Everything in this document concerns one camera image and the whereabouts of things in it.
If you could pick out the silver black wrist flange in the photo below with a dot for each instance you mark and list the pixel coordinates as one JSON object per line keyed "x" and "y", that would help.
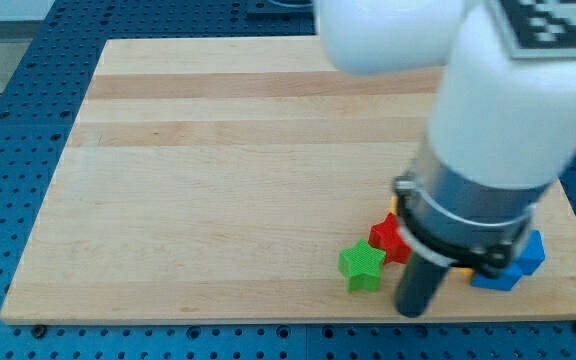
{"x": 451, "y": 218}

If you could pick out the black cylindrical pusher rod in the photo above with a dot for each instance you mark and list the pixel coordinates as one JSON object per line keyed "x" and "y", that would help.
{"x": 418, "y": 285}

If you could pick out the green star block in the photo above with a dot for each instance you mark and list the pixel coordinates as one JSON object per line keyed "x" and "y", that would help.
{"x": 361, "y": 266}

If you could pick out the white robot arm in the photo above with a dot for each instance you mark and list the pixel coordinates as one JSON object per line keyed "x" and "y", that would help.
{"x": 501, "y": 131}

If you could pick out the red star block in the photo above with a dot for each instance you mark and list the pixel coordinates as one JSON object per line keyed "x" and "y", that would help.
{"x": 385, "y": 236}

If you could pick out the yellow block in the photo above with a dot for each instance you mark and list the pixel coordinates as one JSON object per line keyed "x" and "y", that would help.
{"x": 467, "y": 272}

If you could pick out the blue block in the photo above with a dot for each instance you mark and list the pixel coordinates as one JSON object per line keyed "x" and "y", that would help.
{"x": 528, "y": 262}

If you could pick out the black white fiducial tag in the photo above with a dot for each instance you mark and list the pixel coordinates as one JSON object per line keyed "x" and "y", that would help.
{"x": 536, "y": 29}

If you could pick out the wooden board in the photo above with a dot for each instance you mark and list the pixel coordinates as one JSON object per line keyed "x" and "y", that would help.
{"x": 216, "y": 180}

